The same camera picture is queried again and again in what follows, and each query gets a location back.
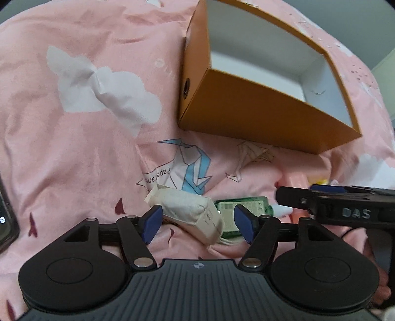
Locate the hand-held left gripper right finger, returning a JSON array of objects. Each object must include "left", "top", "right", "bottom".
[{"left": 234, "top": 205, "right": 336, "bottom": 270}]

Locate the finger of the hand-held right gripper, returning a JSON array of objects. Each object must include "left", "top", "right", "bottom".
[
  {"left": 309, "top": 184, "right": 395, "bottom": 197},
  {"left": 276, "top": 186, "right": 314, "bottom": 217}
]

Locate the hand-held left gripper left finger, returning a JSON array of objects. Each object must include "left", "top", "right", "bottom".
[{"left": 63, "top": 205, "right": 163, "bottom": 269}]

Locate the green spray bottle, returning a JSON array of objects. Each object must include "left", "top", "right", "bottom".
[{"left": 214, "top": 196, "right": 294, "bottom": 240}]

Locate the beige paper-wrapped packet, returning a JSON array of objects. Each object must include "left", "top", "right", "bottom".
[{"left": 145, "top": 184, "right": 224, "bottom": 246}]

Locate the orange cardboard box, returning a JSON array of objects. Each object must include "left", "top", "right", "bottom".
[{"left": 177, "top": 0, "right": 362, "bottom": 155}]

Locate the person's right hand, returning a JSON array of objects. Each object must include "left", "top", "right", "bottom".
[{"left": 370, "top": 268, "right": 393, "bottom": 309}]

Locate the pink printed blanket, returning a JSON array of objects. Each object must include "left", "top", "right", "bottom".
[{"left": 0, "top": 0, "right": 395, "bottom": 321}]

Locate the dark smartphone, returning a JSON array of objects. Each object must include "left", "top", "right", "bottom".
[{"left": 0, "top": 176, "right": 21, "bottom": 254}]

